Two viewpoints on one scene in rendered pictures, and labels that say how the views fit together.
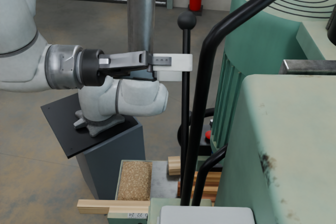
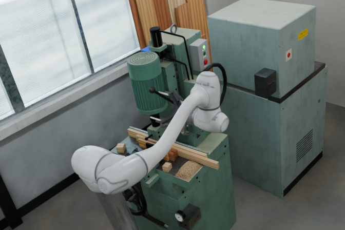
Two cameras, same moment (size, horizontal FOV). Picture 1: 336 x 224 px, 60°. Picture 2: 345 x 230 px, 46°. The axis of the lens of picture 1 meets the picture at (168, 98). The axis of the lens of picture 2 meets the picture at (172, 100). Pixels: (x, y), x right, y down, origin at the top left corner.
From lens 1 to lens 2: 2.27 m
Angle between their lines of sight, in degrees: 98
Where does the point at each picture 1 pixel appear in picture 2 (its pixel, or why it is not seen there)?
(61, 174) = not seen: outside the picture
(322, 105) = (175, 40)
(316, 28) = (159, 47)
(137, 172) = (185, 166)
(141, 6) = not seen: hidden behind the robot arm
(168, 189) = (177, 163)
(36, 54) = not seen: hidden behind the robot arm
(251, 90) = (180, 43)
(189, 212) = (195, 45)
